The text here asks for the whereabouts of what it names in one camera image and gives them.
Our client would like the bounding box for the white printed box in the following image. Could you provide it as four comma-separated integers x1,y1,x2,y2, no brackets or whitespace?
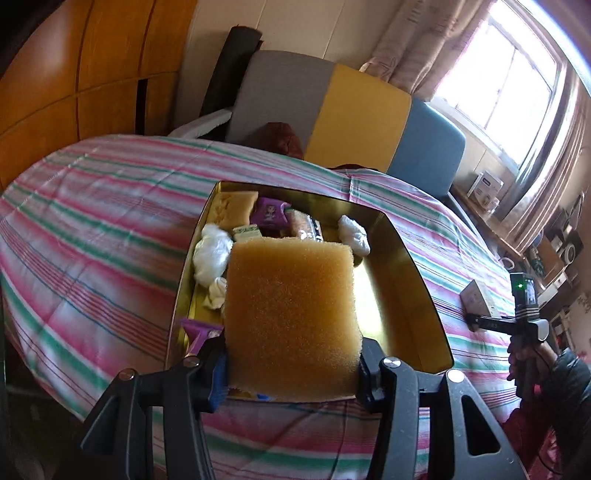
468,170,504,208

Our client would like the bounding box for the striped bed sheet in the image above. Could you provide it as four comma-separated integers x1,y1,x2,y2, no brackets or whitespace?
0,134,532,480

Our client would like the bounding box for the window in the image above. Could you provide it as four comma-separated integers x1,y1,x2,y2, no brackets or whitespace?
431,0,568,174

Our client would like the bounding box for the purple snack packet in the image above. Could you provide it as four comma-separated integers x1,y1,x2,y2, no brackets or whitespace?
252,197,293,232
180,318,225,356

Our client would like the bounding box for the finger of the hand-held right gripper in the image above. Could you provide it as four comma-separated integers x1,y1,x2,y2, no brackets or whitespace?
465,314,514,332

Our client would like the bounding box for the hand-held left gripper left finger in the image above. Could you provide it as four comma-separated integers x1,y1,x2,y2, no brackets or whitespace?
79,337,229,480

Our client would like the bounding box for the brown cardboard box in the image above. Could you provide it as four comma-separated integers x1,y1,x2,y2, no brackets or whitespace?
536,235,566,282

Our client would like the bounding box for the cream cardboard box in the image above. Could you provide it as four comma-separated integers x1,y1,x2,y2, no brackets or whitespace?
460,279,497,324

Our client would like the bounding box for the white sofa armrest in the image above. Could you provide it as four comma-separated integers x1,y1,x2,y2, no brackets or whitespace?
167,108,232,139

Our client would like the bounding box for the wooden desk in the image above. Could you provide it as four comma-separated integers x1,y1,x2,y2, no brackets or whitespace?
450,185,527,259

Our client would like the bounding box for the small yellow sponge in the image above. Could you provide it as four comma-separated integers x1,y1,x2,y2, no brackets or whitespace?
210,190,259,232

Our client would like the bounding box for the grey yellow blue sofa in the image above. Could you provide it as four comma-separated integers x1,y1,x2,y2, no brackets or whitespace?
226,50,466,192

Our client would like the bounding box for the green cream carton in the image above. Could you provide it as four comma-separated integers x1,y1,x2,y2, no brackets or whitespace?
232,224,263,243

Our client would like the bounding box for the gold metal tin box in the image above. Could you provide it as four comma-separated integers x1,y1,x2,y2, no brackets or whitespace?
166,181,454,404

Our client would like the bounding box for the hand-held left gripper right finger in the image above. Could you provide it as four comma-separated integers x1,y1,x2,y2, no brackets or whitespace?
358,337,525,480

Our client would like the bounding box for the large yellow sponge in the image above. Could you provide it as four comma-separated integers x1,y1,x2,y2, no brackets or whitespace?
224,237,363,402

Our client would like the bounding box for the person's right hand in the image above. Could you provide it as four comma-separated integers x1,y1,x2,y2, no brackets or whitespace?
507,339,557,398

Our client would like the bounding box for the wooden wardrobe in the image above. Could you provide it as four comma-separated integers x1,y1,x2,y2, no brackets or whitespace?
0,0,197,190

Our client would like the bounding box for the person's right forearm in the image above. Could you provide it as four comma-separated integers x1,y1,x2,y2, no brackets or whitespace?
536,347,591,472

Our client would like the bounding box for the pink patterned curtain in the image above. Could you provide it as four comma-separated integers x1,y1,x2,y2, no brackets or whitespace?
501,69,591,241
360,0,492,100

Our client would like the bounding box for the white plastic bag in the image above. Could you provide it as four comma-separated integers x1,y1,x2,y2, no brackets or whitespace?
193,223,235,310
337,215,371,257

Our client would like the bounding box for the black rolled mat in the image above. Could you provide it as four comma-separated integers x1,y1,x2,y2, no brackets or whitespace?
199,27,264,123

